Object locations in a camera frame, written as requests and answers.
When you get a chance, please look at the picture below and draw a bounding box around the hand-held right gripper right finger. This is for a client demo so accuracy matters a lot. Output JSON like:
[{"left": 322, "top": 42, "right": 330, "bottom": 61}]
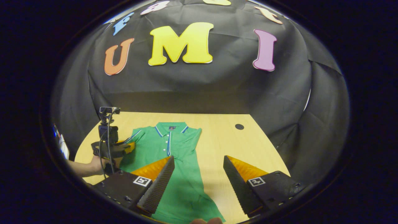
[{"left": 223, "top": 155, "right": 307, "bottom": 218}]

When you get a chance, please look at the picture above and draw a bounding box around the black backdrop cloth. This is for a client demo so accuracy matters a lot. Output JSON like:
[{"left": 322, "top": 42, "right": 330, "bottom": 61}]
[{"left": 51, "top": 0, "right": 350, "bottom": 187}]

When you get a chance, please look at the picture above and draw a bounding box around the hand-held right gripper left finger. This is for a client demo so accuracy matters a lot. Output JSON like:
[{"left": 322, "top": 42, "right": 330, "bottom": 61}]
[{"left": 93, "top": 156, "right": 175, "bottom": 217}]

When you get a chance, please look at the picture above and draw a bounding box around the black camera cable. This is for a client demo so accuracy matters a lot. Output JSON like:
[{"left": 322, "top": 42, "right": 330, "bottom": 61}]
[{"left": 98, "top": 114, "right": 114, "bottom": 178}]

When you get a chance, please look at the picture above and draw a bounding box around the white framed panel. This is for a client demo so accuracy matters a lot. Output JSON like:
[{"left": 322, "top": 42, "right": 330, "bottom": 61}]
[{"left": 53, "top": 124, "right": 70, "bottom": 160}]

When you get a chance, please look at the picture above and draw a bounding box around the green T-shirt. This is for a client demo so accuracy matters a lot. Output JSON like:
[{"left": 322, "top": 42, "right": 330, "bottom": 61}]
[{"left": 120, "top": 122, "right": 226, "bottom": 224}]

